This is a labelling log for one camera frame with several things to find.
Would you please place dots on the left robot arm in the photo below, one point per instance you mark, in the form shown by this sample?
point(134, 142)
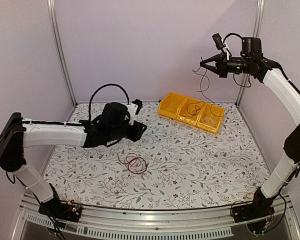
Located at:
point(116, 122)

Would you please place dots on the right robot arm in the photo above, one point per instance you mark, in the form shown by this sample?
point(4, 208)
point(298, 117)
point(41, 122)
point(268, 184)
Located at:
point(251, 61)

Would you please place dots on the aluminium front rail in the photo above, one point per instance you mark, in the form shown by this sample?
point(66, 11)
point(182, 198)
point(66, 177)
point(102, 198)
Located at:
point(213, 223)

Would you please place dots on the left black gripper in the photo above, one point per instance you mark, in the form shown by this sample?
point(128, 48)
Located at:
point(137, 134)

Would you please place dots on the left aluminium frame post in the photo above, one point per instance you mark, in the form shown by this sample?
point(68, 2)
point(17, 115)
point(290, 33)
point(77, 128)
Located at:
point(60, 52)

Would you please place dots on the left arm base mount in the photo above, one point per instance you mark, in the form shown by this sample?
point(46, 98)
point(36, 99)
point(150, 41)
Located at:
point(57, 209)

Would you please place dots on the right aluminium frame post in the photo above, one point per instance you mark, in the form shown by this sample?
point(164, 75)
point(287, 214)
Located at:
point(250, 46)

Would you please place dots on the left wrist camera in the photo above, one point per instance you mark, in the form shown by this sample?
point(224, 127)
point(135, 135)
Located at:
point(133, 109)

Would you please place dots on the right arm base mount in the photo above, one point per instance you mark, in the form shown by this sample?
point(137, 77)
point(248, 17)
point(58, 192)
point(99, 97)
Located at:
point(260, 212)

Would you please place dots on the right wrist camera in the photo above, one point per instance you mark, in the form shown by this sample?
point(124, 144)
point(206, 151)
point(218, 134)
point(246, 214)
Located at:
point(221, 45)

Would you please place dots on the yellow three-compartment bin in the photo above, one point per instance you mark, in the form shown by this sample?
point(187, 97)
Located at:
point(191, 111)

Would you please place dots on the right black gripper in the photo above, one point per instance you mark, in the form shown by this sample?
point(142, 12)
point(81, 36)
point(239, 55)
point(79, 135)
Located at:
point(218, 57)

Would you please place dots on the aluminium frame post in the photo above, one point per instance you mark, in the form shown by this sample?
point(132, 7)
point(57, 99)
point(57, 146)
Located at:
point(60, 52)
point(250, 46)

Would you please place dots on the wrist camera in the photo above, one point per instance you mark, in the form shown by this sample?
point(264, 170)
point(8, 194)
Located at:
point(221, 45)
point(133, 109)

